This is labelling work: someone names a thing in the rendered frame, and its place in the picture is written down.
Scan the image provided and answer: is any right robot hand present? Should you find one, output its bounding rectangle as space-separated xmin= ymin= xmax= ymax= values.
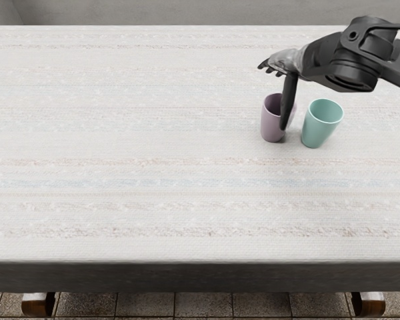
xmin=257 ymin=47 xmax=308 ymax=131

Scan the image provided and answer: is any mint green cup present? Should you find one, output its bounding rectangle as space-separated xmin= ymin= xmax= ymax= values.
xmin=301 ymin=98 xmax=345 ymax=149

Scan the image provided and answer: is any lilac cup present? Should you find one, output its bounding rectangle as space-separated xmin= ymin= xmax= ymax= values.
xmin=260 ymin=93 xmax=298 ymax=143

